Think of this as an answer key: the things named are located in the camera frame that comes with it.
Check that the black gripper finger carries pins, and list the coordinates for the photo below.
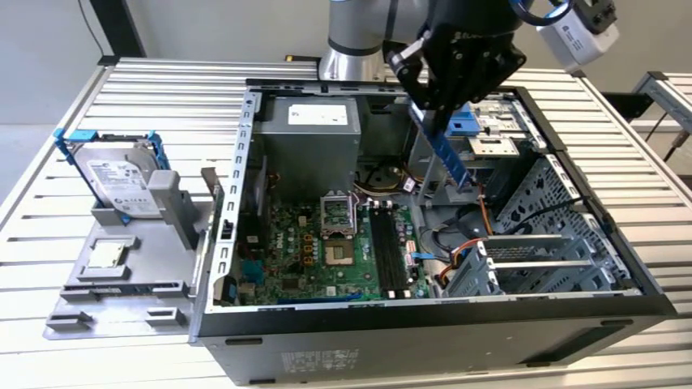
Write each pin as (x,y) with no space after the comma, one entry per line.
(486,69)
(418,69)

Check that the long narrow RAM stick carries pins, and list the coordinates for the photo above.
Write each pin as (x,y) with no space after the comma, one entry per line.
(124,288)
(448,156)

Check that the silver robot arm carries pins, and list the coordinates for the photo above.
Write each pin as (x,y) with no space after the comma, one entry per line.
(350,24)

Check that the black RAM slot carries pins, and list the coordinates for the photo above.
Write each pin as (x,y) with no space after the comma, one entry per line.
(380,247)
(394,247)

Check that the blue plastic drive latch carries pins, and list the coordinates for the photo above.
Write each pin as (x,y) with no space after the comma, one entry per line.
(464,125)

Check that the grey metal disk bay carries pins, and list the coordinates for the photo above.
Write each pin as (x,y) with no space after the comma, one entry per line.
(424,158)

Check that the round black fan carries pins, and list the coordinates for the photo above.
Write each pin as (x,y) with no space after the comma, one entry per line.
(384,176)

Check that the grey power supply box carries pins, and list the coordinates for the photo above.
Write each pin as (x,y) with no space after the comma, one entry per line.
(308,154)

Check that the metal slat side table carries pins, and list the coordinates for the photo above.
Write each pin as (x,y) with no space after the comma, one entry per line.
(678,87)

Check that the graphics card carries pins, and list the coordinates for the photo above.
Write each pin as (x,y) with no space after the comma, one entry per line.
(209,178)

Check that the CPU socket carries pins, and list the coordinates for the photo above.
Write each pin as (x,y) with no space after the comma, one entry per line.
(338,251)

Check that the metal drive cage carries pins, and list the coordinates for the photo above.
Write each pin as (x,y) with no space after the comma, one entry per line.
(540,264)

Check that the green motherboard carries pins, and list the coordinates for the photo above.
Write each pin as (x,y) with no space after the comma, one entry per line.
(286,263)

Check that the teal port block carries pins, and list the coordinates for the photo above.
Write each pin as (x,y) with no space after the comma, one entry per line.
(253,271)

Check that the blue expansion slot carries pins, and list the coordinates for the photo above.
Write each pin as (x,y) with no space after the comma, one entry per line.
(318,299)

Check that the blue disk carrier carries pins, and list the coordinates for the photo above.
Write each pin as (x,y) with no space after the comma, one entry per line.
(81,135)

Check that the grey parts rack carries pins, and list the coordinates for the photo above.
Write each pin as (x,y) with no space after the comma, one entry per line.
(156,259)

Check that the black open PC case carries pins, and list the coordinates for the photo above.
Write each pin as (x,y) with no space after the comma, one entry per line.
(378,348)

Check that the silver CPU chip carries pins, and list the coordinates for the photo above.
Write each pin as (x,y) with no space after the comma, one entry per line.
(105,255)

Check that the black table bracket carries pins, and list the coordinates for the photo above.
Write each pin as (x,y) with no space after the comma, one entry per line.
(626,103)

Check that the black upright post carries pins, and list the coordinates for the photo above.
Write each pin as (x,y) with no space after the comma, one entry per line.
(121,28)

